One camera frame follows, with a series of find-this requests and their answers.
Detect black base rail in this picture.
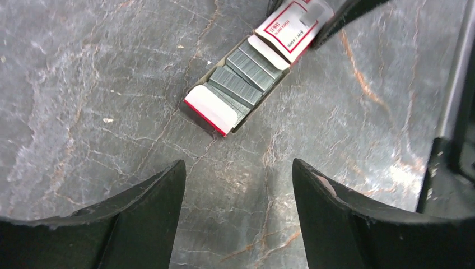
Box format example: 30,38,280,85
416,1,474,219

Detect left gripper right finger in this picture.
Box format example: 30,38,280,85
292,159,474,268

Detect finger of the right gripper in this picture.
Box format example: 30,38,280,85
311,0,389,49

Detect staple tray box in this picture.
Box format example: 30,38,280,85
183,35,290,137

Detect red white staple box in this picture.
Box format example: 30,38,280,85
254,0,334,64

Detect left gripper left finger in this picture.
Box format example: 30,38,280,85
1,160,186,268

